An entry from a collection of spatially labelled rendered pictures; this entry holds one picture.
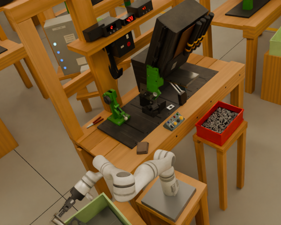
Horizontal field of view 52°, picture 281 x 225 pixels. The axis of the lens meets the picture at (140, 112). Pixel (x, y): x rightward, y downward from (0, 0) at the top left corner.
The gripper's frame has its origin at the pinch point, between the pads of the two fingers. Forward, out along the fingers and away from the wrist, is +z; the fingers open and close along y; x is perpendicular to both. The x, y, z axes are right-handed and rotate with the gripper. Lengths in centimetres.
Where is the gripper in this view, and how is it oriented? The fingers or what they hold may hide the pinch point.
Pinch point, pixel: (59, 214)
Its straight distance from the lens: 154.8
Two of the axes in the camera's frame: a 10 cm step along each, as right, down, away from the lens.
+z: -6.4, 7.4, -2.1
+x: 7.5, 6.6, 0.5
